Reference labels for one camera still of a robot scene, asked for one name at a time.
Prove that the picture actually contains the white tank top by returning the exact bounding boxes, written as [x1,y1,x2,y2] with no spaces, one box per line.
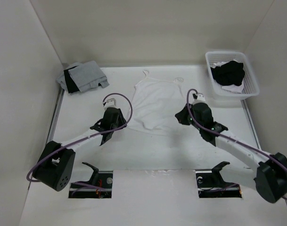
[128,70,185,136]

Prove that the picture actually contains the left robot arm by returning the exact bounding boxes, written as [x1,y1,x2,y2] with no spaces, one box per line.
[27,107,127,192]

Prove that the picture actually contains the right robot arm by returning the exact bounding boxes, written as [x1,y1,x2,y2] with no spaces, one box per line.
[175,102,287,203]

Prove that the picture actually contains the folded grey tank top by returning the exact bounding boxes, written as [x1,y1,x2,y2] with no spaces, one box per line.
[68,61,109,93]

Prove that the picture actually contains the folded black tank top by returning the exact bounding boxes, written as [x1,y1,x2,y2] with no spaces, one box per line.
[64,66,80,94]

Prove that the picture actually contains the light grey bottom tank top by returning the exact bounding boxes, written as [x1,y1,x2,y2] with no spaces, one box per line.
[56,62,82,91]

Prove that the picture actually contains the white garment in basket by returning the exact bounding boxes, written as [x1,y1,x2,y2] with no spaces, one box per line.
[211,61,244,93]

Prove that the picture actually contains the white plastic laundry basket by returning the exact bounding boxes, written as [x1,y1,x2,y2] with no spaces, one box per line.
[205,51,260,100]

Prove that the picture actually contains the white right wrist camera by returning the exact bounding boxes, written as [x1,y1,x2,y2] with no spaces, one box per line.
[192,93,206,105]

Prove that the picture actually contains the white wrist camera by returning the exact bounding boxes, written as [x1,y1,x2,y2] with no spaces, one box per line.
[192,93,206,105]
[103,98,116,110]

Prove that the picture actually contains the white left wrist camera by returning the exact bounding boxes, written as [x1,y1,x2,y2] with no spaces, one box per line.
[103,98,116,110]

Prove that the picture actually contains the left metal table rail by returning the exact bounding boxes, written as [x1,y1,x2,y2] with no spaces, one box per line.
[43,88,65,149]

